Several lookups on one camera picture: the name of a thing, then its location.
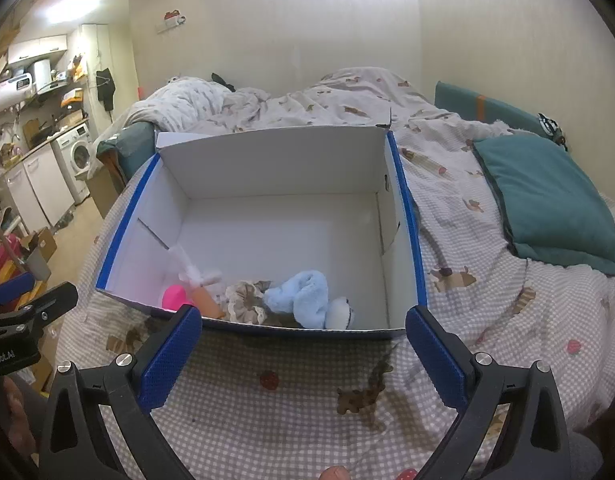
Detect black hanging garment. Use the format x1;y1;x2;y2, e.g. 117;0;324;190
96;67;117;111

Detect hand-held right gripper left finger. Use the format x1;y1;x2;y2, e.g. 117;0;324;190
38;305;203;480

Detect person's left hand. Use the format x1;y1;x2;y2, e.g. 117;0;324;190
2;377;38;463

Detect white cardboard box blue edges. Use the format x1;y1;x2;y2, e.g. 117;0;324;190
95;126;428;342

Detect white washing machine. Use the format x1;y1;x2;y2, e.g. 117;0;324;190
52;124;94;203

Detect teal pillow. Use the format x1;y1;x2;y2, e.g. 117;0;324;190
471;135;615;278

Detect white fluffy blanket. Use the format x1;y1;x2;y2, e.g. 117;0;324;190
455;119;533;153

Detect orange soft item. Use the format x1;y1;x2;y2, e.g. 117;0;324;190
195;285;227;318

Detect pink heart plush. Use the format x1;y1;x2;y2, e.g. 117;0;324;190
162;285;196;311

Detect teal headboard cushion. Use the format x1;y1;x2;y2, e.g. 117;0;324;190
434;80;551;138

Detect light blue fluffy socks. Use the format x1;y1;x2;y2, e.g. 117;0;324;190
264;270;331;330

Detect brown cardboard box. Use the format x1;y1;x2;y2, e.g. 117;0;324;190
20;227;58;263

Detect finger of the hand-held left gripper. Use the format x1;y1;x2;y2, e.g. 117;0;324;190
0;282;79;333
0;272;36;307

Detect beige lace scrunchie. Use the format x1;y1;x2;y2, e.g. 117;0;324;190
224;280;271;313
228;305;276;325

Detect white water heater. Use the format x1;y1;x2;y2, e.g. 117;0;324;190
0;74;38;116

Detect teal upholstered bed end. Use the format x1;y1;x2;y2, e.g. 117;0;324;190
96;124;156;181

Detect black white striped item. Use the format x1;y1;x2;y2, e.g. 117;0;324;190
537;112;568;151

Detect white floor cabinet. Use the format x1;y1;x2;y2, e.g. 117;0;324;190
5;147;76;233

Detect white and blue sock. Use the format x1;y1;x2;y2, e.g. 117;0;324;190
325;296;358;331

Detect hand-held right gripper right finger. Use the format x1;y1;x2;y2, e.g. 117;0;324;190
406;306;571;480

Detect pink bag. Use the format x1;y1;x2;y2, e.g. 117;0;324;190
0;232;23;281

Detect red white wall ornament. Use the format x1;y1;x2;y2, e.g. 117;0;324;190
156;9;187;34

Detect person's grey trouser leg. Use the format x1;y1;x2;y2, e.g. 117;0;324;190
570;430;615;480

